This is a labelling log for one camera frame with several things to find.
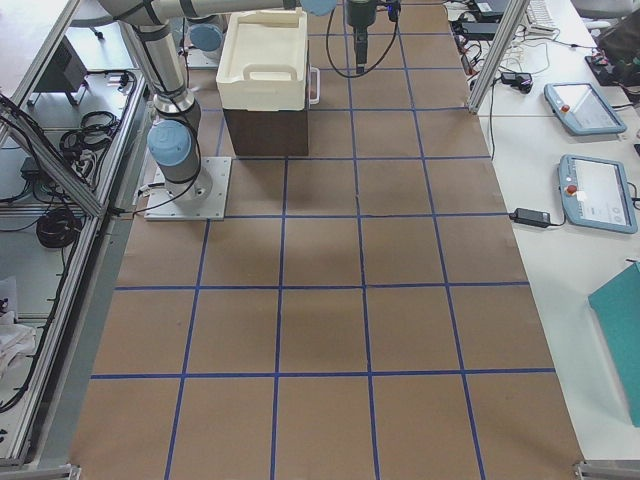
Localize upper teach pendant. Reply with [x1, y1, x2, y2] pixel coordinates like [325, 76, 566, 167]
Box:
[543, 83, 627, 136]

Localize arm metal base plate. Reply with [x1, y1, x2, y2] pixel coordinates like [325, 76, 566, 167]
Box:
[143, 157, 232, 221]

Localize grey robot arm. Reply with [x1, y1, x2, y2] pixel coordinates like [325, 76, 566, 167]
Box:
[101, 1, 336, 208]

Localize coiled black cables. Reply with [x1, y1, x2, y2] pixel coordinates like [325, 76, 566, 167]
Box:
[59, 110, 121, 161]

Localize white drawer handle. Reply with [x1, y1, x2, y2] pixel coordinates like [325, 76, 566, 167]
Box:
[308, 66, 321, 105]

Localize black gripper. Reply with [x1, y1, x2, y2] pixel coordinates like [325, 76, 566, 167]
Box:
[346, 0, 376, 75]

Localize brown paper table mat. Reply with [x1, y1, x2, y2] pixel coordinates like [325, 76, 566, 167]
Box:
[70, 1, 581, 479]

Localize dark wooden drawer cabinet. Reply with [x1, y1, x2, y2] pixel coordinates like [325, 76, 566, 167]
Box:
[222, 42, 309, 157]

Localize teach pendant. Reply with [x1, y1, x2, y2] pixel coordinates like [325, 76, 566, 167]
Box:
[543, 83, 627, 136]
[557, 154, 638, 234]

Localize lower teach pendant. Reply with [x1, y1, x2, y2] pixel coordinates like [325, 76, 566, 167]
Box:
[557, 154, 638, 234]

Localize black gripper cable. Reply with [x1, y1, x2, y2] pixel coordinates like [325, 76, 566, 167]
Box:
[325, 3, 401, 79]

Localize teal box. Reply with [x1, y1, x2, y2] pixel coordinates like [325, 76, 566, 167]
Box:
[588, 262, 639, 427]

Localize aluminium frame post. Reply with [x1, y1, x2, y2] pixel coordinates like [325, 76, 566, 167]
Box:
[467, 0, 530, 114]

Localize cream plastic tray box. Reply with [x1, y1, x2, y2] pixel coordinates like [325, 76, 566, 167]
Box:
[216, 8, 307, 111]

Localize black power adapter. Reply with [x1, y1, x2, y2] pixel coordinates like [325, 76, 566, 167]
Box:
[509, 208, 551, 228]

